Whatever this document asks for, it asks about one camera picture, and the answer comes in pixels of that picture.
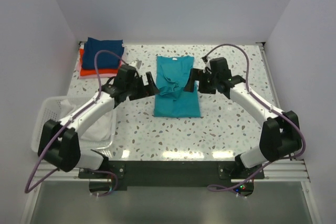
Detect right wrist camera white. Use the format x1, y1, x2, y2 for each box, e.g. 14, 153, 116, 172
202, 56, 211, 72

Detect folded orange t shirt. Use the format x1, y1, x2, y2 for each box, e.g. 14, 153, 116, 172
79, 49, 121, 77

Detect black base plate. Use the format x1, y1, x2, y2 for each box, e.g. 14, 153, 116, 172
78, 161, 265, 195

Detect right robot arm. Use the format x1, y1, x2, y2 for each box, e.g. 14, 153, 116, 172
184, 57, 303, 178

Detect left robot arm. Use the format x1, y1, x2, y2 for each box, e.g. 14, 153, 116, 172
37, 65, 159, 178

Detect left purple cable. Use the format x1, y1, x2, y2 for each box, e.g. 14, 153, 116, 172
24, 50, 129, 198

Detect teal t shirt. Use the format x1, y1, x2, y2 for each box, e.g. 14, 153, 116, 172
154, 56, 201, 118

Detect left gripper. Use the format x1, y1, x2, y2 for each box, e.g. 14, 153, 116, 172
125, 72, 159, 101

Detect white plastic basket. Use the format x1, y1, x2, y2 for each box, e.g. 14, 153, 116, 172
31, 96, 117, 153

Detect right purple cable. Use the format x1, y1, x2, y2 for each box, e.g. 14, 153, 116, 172
201, 44, 307, 198

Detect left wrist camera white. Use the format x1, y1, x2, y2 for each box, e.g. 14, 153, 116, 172
129, 59, 142, 69

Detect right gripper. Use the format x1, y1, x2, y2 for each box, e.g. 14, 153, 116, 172
183, 68, 218, 95

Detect folded pink t shirt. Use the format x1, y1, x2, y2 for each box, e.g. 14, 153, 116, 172
77, 48, 123, 79

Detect purple cable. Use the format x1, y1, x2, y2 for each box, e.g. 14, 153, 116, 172
201, 44, 307, 198
24, 50, 129, 198

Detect white t shirt in basket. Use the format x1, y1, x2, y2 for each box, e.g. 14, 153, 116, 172
59, 99, 113, 142

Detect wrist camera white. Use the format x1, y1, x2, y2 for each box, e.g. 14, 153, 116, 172
129, 59, 142, 69
202, 56, 211, 72

